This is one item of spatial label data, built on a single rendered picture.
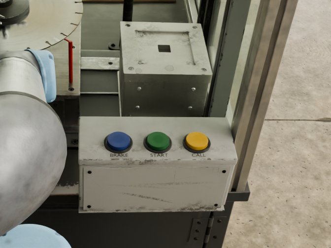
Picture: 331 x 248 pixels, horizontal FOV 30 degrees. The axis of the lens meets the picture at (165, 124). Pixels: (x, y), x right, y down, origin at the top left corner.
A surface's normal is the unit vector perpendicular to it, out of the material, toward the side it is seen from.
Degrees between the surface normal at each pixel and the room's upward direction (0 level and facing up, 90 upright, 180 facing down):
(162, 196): 90
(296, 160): 0
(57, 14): 0
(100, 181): 90
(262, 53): 90
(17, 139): 45
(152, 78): 90
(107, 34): 0
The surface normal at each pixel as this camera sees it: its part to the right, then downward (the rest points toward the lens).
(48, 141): 0.91, -0.31
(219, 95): 0.09, 0.70
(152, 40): 0.10, -0.72
